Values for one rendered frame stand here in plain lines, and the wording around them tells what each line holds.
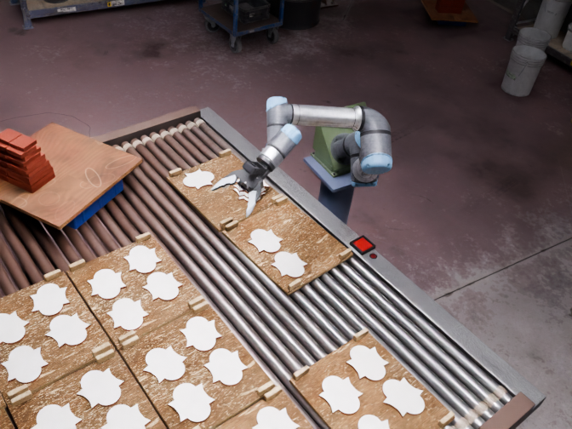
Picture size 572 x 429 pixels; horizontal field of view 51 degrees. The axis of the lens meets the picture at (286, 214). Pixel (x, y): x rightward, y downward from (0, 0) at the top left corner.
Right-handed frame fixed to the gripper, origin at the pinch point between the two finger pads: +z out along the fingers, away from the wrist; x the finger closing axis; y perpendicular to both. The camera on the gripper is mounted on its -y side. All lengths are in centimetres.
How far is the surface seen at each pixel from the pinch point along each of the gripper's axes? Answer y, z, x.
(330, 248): 47, -21, -30
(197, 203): 54, -3, 27
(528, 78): 276, -310, -46
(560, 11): 307, -417, -31
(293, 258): 41.4, -7.2, -21.9
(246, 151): 78, -42, 34
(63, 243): 38, 45, 51
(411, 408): 14, 13, -86
